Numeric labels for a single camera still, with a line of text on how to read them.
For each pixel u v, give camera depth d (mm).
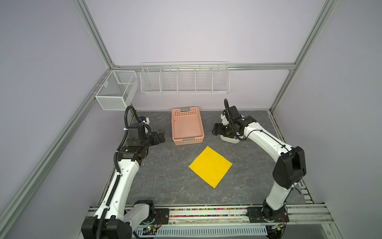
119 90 1046
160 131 706
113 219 380
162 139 707
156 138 680
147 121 692
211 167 912
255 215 735
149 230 722
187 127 1080
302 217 739
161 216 728
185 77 1056
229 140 995
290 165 457
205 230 707
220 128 771
